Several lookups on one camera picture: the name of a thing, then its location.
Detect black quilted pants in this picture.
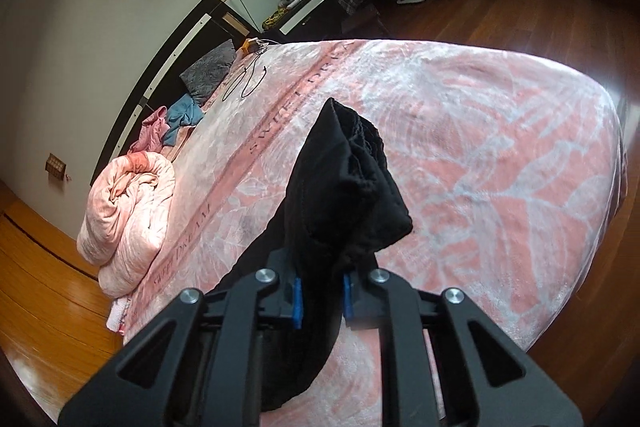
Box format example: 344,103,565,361
216,98,412,412

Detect rolled pink comforter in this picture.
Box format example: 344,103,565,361
76,152,176,299

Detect pink patterned bed blanket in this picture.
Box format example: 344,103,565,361
106,38,626,427

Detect pink garment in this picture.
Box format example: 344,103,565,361
128,106,169,154

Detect blue garment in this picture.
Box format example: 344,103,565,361
163,93,204,146

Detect grey pillow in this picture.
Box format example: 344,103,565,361
180,39,236,106

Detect orange charger box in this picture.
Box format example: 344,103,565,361
241,38,260,55

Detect dark bedside shelf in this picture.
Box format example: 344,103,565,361
260,0,347,43

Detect black headboard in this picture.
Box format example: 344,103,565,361
91,0,258,179

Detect black charging cable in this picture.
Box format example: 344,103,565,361
220,51,269,102

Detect brown wall switch plate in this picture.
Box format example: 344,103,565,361
46,153,66,181

